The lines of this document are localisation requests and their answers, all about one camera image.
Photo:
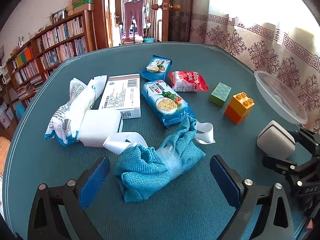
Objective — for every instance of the blue basin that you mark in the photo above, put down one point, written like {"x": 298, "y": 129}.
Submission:
{"x": 149, "y": 40}

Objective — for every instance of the white medicine box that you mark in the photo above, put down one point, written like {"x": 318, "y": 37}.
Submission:
{"x": 120, "y": 97}

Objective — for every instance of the cardboard box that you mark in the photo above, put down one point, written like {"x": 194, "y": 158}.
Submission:
{"x": 83, "y": 10}

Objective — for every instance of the orange and yellow toy block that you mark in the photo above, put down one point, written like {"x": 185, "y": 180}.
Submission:
{"x": 237, "y": 110}

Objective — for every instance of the white sponge with black stripe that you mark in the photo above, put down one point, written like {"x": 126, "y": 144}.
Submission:
{"x": 273, "y": 142}

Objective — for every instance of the door knob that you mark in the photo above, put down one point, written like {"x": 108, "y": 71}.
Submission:
{"x": 156, "y": 6}

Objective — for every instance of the picture frame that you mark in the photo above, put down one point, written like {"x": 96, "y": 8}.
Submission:
{"x": 60, "y": 15}

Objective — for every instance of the green box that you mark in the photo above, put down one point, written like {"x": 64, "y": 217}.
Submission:
{"x": 83, "y": 4}

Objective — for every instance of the white tissue pack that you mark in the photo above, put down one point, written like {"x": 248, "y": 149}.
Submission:
{"x": 97, "y": 127}

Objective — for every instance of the rows of books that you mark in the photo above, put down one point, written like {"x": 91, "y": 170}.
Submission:
{"x": 62, "y": 45}

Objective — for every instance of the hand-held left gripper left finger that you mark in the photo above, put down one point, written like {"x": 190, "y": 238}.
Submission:
{"x": 95, "y": 182}

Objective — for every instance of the wooden door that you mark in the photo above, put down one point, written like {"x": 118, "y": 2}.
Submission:
{"x": 165, "y": 25}

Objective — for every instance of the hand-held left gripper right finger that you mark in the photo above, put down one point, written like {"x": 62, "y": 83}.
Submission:
{"x": 225, "y": 180}

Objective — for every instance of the teal knitted pouch white ribbon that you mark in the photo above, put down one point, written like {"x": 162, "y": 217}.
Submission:
{"x": 150, "y": 170}

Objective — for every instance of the wooden bookshelf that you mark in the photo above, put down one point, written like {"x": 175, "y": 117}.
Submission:
{"x": 88, "y": 30}

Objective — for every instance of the hanging purple pants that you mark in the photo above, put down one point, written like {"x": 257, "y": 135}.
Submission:
{"x": 133, "y": 17}

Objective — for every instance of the patterned curtain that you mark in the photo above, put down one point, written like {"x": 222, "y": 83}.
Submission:
{"x": 250, "y": 50}

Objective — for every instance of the clear plastic bowl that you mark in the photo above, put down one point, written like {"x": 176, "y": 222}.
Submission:
{"x": 277, "y": 97}

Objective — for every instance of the teal table mat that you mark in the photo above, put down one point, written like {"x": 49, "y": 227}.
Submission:
{"x": 75, "y": 175}

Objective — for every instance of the red snack packet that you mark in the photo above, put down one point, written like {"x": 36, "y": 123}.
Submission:
{"x": 187, "y": 80}

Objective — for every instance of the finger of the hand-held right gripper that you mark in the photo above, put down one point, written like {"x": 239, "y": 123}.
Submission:
{"x": 277, "y": 163}
{"x": 306, "y": 138}

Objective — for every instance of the blue cracker packet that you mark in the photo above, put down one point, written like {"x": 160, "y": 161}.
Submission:
{"x": 156, "y": 67}
{"x": 165, "y": 100}

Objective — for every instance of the green toy block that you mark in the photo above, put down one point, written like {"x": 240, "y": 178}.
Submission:
{"x": 220, "y": 95}

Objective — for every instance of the wooden door frame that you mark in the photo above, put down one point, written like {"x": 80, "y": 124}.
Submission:
{"x": 100, "y": 17}

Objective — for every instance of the white and blue tissue packet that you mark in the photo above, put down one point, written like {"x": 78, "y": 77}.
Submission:
{"x": 67, "y": 105}

